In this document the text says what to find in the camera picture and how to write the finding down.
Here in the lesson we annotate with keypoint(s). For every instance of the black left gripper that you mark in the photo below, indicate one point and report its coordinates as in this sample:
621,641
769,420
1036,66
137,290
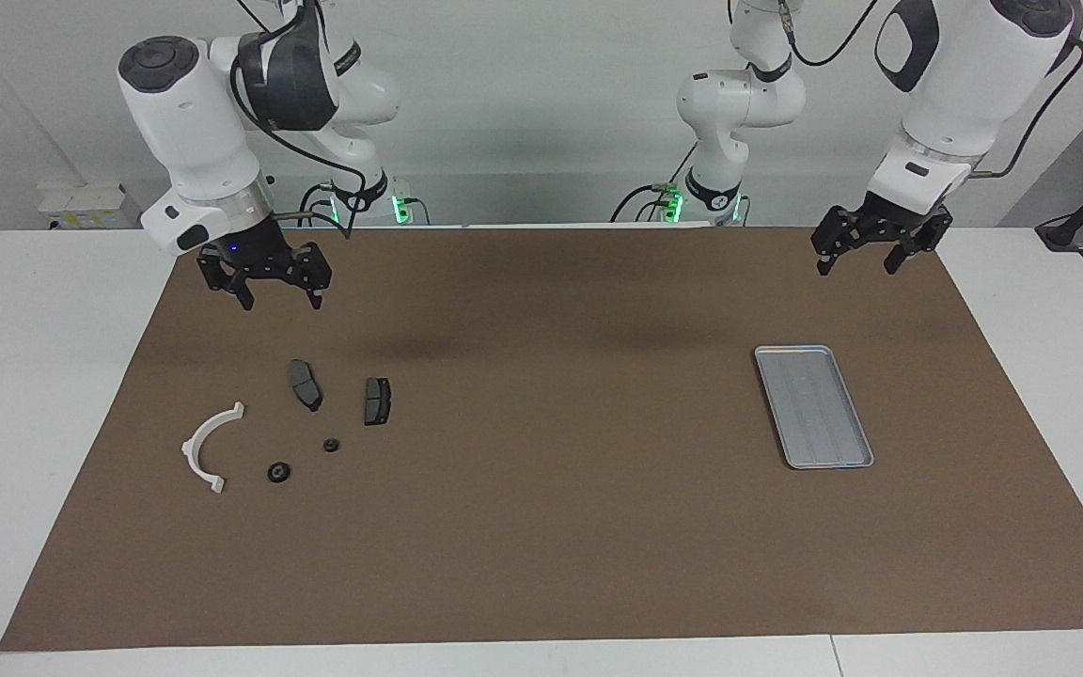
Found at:
885,221

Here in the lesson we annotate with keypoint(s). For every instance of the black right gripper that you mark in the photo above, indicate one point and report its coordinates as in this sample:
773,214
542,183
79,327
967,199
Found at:
259,254

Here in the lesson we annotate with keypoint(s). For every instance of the large black bearing gear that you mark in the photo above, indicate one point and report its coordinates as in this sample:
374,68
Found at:
279,472

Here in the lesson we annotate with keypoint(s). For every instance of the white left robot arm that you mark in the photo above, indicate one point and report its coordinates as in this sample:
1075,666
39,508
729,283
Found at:
955,85

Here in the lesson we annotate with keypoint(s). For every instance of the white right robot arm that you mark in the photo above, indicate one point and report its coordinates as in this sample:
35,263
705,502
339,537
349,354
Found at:
184,122

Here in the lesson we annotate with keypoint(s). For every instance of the silver metal tray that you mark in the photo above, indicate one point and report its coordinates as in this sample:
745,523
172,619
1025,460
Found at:
814,414

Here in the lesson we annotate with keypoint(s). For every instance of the elongated dark brake pad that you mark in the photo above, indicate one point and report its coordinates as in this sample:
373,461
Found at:
305,385

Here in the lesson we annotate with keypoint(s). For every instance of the rectangular dark brake pad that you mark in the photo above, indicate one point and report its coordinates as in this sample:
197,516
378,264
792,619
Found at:
378,402

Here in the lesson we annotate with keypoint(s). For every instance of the white power strip box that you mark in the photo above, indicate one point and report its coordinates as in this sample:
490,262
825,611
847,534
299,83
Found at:
90,205

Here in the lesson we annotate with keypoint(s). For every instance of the brown table mat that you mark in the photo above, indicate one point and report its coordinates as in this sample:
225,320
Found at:
541,517

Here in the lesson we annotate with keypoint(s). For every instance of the white curved plastic bracket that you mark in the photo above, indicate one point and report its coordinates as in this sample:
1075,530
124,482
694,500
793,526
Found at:
188,453

